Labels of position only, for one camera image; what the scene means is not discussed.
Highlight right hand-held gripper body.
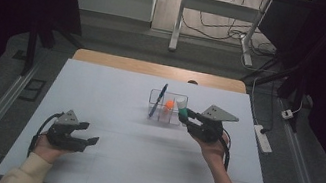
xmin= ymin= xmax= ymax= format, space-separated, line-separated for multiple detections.
xmin=184 ymin=100 xmax=242 ymax=149

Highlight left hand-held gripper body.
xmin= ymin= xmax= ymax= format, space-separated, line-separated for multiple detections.
xmin=44 ymin=105 xmax=94 ymax=155

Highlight orange highlighter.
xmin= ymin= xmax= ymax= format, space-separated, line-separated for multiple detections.
xmin=162 ymin=98 xmax=177 ymax=114

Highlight clear plastic pen holder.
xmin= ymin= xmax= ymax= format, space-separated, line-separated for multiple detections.
xmin=145 ymin=87 xmax=191 ymax=128

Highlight blue pen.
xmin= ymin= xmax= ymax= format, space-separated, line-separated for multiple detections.
xmin=146 ymin=80 xmax=170 ymax=121

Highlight person's left hand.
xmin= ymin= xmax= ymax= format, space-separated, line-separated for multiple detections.
xmin=30 ymin=132 xmax=76 ymax=169

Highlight person's right hand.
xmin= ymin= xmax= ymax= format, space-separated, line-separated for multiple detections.
xmin=186 ymin=127 xmax=232 ymax=172

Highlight white power strip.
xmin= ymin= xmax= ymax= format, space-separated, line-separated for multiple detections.
xmin=249 ymin=123 xmax=278 ymax=155

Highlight white table mat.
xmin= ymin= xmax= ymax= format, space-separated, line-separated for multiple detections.
xmin=0 ymin=49 xmax=293 ymax=183

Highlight small white adapter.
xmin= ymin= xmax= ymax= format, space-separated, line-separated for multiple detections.
xmin=280 ymin=108 xmax=296 ymax=121

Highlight black tripod stand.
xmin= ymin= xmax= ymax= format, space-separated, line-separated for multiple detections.
xmin=19 ymin=11 xmax=90 ymax=87
xmin=232 ymin=49 xmax=313 ymax=134

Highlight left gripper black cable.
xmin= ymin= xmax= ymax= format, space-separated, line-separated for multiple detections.
xmin=26 ymin=108 xmax=66 ymax=163

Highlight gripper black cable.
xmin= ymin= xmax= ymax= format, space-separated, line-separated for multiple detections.
xmin=26 ymin=108 xmax=66 ymax=163
xmin=212 ymin=127 xmax=236 ymax=172

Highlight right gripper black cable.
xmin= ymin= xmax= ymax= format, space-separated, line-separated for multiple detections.
xmin=212 ymin=127 xmax=236 ymax=172

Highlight black floor frame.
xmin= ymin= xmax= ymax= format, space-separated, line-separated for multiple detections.
xmin=17 ymin=76 xmax=48 ymax=105

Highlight black floor cables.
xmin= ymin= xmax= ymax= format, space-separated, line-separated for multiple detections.
xmin=178 ymin=0 xmax=287 ymax=60

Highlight white desk frame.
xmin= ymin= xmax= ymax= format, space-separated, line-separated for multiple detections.
xmin=167 ymin=0 xmax=273 ymax=69

